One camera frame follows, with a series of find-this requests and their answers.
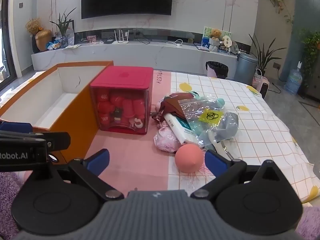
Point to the bushy green plant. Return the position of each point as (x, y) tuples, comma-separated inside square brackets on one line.
[(312, 50)]

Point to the pile of red plush toys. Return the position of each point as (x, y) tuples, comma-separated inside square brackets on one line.
[(117, 105)]

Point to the gold vase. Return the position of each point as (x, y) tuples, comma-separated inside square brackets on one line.
[(43, 40)]

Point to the blue water bottle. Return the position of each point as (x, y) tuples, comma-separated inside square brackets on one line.
[(293, 81)]

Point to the green picture board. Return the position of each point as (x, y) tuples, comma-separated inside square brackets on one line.
[(206, 36)]

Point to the purple fluffy rug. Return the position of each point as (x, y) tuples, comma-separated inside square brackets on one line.
[(10, 192)]

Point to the blue snack bags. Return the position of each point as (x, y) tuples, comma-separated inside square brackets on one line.
[(53, 44)]

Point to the orange storage box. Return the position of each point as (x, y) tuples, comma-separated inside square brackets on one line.
[(72, 120)]

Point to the pink white heater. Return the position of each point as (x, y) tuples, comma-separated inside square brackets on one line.
[(264, 86)]

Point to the checked woven bag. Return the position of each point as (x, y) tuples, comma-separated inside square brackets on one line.
[(256, 77)]

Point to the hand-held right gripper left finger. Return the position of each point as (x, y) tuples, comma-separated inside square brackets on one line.
[(100, 160)]

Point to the pink mat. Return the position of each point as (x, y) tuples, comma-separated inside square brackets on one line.
[(130, 155)]

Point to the green plant in glass vase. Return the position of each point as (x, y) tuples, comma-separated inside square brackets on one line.
[(63, 30)]

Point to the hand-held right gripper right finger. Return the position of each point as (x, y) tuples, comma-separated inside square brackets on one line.
[(213, 161)]

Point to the red transparent display box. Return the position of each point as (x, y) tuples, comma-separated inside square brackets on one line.
[(122, 76)]

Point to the hanging vine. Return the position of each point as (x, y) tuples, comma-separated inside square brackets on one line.
[(277, 1)]

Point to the white router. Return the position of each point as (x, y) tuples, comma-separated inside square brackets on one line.
[(120, 41)]

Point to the marble television bench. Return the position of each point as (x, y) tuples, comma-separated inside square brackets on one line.
[(150, 55)]

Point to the lemon print checked cloth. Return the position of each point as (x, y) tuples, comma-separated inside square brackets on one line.
[(262, 130)]

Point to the brown cloth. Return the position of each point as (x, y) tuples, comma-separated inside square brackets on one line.
[(172, 102)]

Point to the pink bin with black bag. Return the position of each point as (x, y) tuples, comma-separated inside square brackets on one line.
[(217, 68)]

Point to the pink card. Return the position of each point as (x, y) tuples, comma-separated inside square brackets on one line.
[(91, 39)]

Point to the brown teddy bear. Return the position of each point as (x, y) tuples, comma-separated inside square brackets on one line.
[(215, 33)]

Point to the long-leaf potted plant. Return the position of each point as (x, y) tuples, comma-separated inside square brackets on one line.
[(263, 57)]

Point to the clear plastic bag yellow label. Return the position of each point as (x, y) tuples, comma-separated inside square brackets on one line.
[(212, 105)]

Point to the yellow paper sheets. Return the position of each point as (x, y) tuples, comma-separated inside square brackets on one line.
[(72, 46)]

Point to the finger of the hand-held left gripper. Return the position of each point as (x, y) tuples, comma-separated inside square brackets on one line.
[(57, 141), (15, 127)]

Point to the small black box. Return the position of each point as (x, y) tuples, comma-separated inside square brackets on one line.
[(108, 41)]

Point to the teal plush doll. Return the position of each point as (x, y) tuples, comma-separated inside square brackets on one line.
[(221, 102)]

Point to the dried flowers in dark vase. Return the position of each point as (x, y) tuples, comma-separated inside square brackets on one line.
[(33, 26)]

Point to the grey trash bin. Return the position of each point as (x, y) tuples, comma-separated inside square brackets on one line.
[(245, 67)]

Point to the peach plush ball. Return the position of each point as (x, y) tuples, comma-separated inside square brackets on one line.
[(188, 158)]

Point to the dark flat notebook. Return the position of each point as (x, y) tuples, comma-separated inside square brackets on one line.
[(202, 47)]

